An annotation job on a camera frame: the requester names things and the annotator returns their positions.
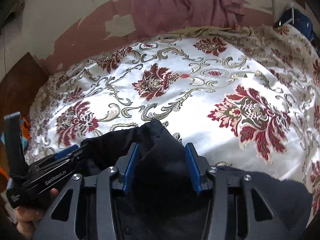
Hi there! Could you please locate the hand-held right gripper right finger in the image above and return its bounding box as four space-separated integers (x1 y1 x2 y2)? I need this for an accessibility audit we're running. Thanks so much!
185 142 283 240

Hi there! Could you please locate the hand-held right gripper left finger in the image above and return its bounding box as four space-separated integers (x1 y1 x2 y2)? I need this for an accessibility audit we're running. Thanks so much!
32 142 140 240

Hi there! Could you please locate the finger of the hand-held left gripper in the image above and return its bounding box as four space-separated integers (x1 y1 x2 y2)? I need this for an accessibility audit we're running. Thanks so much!
47 143 88 171
32 144 80 167

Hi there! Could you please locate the dark navy padded jacket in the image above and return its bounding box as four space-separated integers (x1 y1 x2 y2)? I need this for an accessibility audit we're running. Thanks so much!
80 119 313 240

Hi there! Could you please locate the person's left hand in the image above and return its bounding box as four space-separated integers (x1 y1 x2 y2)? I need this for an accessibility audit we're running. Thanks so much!
14 187 59 240

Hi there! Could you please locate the floral white bedspread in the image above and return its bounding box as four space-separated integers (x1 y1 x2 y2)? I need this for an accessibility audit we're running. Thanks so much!
25 26 320 220

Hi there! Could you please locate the striped orange blue pillow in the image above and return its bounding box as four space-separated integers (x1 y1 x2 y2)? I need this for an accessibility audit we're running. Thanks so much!
19 114 33 154

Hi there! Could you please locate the wooden headboard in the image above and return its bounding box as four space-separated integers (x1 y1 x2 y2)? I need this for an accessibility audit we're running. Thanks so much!
0 52 50 135

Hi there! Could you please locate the pink curtain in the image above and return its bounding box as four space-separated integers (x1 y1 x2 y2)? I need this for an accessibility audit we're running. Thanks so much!
189 0 245 30
129 0 194 40

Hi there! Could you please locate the blue backpack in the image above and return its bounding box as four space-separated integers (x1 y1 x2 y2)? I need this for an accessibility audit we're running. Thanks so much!
272 7 316 43

